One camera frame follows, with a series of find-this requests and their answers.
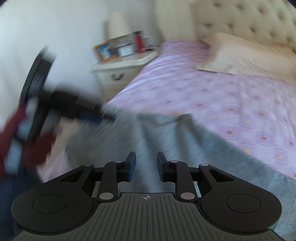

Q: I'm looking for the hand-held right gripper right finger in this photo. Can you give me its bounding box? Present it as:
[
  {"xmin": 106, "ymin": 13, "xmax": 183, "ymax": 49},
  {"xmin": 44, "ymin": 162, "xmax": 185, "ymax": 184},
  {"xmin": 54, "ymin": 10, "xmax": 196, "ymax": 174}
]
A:
[{"xmin": 157, "ymin": 152, "xmax": 234, "ymax": 201}]

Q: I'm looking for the grey speckled blanket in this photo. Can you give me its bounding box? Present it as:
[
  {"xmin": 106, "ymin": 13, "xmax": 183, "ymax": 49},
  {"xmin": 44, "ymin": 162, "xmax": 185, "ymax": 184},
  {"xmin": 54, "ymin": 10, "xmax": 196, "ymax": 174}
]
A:
[{"xmin": 65, "ymin": 109, "xmax": 296, "ymax": 239}]

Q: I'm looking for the cream pillow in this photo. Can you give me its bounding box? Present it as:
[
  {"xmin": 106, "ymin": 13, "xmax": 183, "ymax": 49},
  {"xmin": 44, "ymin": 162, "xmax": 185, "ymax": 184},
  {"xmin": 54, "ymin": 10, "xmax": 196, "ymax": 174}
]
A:
[{"xmin": 196, "ymin": 32, "xmax": 296, "ymax": 80}]

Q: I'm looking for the red bottle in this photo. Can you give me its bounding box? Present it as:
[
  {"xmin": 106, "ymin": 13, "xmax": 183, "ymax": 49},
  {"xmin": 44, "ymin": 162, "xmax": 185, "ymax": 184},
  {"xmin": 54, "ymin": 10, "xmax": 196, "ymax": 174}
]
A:
[{"xmin": 133, "ymin": 31, "xmax": 144, "ymax": 52}]

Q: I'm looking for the cream nightstand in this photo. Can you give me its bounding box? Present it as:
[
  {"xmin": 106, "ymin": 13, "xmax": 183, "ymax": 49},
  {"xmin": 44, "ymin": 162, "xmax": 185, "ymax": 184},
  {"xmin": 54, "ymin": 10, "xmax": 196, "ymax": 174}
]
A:
[{"xmin": 90, "ymin": 50, "xmax": 159, "ymax": 102}]

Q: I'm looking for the orange picture frame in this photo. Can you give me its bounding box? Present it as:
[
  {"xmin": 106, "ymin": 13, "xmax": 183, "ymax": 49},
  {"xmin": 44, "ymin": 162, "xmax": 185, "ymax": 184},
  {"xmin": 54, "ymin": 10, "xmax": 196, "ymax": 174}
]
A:
[{"xmin": 93, "ymin": 41, "xmax": 117, "ymax": 62}]

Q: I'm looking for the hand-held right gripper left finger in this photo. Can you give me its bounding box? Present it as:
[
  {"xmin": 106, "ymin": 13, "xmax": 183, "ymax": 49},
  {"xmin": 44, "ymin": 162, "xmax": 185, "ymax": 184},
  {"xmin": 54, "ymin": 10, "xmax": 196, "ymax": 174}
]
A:
[{"xmin": 59, "ymin": 152, "xmax": 137, "ymax": 201}]

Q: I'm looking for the tufted cream headboard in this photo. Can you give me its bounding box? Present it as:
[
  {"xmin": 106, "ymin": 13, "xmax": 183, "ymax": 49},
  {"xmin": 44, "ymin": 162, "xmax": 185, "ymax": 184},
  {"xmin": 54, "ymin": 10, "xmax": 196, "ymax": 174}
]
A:
[{"xmin": 157, "ymin": 0, "xmax": 296, "ymax": 47}]

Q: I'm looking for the bed with pink sheet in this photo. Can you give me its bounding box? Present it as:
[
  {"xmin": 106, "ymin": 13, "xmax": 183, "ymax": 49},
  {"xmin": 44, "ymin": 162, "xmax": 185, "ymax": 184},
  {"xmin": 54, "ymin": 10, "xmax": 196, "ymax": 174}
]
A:
[{"xmin": 39, "ymin": 40, "xmax": 296, "ymax": 186}]

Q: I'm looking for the white table lamp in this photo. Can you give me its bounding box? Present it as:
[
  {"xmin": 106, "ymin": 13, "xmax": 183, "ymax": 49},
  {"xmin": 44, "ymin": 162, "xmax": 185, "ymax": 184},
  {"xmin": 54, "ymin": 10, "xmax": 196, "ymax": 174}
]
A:
[{"xmin": 104, "ymin": 11, "xmax": 137, "ymax": 42}]

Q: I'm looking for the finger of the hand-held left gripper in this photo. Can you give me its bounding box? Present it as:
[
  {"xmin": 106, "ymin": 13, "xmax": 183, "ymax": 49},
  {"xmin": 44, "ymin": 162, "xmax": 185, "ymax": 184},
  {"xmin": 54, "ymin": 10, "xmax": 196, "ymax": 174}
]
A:
[{"xmin": 76, "ymin": 93, "xmax": 115, "ymax": 124}]

